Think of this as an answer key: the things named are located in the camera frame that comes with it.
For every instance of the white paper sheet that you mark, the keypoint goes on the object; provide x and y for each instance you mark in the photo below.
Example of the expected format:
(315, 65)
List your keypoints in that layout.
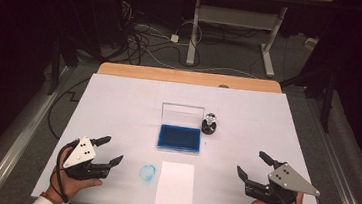
(174, 188)

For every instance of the white power adapter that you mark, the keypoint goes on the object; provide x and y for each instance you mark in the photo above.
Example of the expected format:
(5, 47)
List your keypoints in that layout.
(174, 38)

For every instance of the person's left hand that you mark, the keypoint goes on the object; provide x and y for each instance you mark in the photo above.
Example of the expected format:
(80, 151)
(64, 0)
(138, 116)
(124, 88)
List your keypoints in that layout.
(70, 187)

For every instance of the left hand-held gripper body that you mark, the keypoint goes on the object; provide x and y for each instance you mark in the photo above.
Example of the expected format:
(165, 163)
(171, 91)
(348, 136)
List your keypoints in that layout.
(78, 154)

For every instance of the blue ink pad clear lid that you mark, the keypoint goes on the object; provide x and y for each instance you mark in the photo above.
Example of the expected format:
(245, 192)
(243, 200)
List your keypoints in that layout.
(179, 138)

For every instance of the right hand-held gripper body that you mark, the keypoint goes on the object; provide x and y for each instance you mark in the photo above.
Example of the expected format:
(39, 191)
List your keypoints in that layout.
(286, 182)

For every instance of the metal floor rail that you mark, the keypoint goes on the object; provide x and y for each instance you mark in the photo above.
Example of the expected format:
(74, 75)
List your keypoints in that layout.
(14, 146)
(339, 177)

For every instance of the black stand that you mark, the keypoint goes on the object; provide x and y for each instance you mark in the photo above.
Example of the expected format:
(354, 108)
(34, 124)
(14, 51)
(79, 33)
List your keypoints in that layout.
(328, 102)

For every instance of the white desk frame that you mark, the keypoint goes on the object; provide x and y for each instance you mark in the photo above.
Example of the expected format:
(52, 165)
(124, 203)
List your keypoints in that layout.
(237, 17)

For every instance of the black round stamp cap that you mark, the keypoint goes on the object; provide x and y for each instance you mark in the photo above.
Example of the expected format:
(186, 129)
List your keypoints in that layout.
(208, 129)

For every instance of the large white board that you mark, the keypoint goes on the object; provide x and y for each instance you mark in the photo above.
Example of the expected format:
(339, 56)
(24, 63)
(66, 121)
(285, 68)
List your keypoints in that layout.
(118, 109)

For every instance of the wooden table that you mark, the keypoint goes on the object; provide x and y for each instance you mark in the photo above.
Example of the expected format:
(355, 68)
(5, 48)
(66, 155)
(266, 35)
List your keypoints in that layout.
(171, 75)

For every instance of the white power strip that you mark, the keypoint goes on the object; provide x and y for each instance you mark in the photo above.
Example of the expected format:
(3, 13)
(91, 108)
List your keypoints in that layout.
(311, 43)

